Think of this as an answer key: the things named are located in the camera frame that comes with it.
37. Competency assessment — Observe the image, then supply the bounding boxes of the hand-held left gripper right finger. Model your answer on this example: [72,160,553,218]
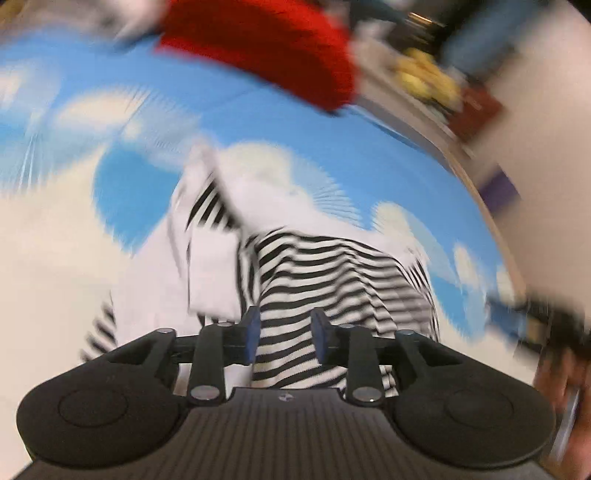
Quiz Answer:
[309,307,445,407]

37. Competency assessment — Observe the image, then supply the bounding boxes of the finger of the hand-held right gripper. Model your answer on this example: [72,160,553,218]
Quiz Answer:
[486,295,532,337]

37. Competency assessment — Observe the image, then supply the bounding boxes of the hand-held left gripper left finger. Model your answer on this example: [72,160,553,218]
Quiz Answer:
[126,306,261,407]

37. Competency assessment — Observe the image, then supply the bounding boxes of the black white striped shirt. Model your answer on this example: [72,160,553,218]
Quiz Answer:
[79,143,441,401]

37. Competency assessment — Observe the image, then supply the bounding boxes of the white grey clothes pile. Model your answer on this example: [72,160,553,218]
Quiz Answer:
[88,0,172,47]

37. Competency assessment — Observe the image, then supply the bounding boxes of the person's right hand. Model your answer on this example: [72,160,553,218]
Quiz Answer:
[531,353,591,468]

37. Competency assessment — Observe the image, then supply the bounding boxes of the purple object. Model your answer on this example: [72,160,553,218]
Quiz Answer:
[479,170,523,209]

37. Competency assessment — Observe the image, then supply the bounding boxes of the brown box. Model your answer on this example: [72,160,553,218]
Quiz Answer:
[449,87,505,143]

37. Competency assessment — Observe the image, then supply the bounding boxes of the blue cloud print blanket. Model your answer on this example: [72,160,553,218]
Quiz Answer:
[0,25,532,467]

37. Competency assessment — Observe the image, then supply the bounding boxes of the yellow objects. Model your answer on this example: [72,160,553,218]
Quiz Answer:
[392,50,463,108]

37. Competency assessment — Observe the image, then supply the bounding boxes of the blue object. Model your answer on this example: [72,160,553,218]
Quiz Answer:
[441,0,548,80]

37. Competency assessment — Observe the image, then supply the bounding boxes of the red cloth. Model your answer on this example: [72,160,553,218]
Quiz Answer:
[154,0,358,116]

